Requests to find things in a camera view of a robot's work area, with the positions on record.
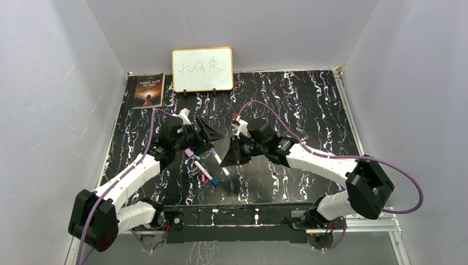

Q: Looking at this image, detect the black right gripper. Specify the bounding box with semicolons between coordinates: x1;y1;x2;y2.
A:
221;135;267;167

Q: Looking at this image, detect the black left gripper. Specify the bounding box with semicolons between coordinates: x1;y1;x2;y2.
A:
173;118;224;156

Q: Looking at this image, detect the pink highlighter cap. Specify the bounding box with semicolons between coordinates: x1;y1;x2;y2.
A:
184;148;195;159

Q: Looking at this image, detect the white marker dark blue cap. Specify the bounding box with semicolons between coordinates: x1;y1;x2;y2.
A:
194;160;219;187

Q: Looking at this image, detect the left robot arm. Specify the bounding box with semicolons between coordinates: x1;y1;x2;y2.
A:
68;115;223;252

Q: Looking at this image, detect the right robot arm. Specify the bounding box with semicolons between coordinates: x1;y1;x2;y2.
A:
221;119;395;229

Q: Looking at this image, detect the book three days to see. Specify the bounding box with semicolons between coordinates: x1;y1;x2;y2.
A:
133;73;165;109

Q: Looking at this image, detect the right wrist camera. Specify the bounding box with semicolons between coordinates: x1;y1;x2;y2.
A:
231;114;250;139

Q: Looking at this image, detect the small whiteboard orange frame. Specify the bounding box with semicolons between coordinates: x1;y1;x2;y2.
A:
171;47;234;93

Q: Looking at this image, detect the black base frame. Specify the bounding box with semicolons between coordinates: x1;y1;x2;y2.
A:
146;203;348;245

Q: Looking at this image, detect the aluminium rail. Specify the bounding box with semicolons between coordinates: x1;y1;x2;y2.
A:
332;68;410;264

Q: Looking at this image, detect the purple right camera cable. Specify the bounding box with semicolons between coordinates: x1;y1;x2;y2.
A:
231;100;424;215

